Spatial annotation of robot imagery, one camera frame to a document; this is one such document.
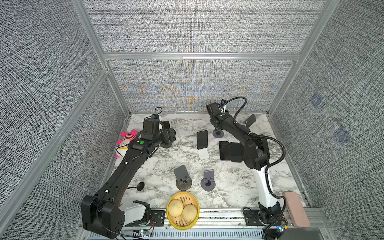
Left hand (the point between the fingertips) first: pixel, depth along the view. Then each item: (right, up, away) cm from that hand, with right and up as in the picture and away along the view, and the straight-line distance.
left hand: (168, 132), depth 80 cm
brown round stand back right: (+53, +7, +22) cm, 58 cm away
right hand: (+32, +11, +21) cm, 40 cm away
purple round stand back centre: (+31, -2, +26) cm, 41 cm away
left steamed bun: (+5, -35, -9) cm, 37 cm away
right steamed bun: (+12, -37, -11) cm, 40 cm away
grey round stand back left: (-4, -10, +20) cm, 23 cm away
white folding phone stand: (+20, -14, +17) cm, 30 cm away
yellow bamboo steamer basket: (+10, -34, -2) cm, 36 cm away
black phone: (-3, +5, +12) cm, 14 cm away
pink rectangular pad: (+65, -39, -7) cm, 76 cm away
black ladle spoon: (-16, -30, +2) cm, 34 cm away
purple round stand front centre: (+21, -27, 0) cm, 35 cm away
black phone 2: (+34, -12, +17) cm, 40 cm away
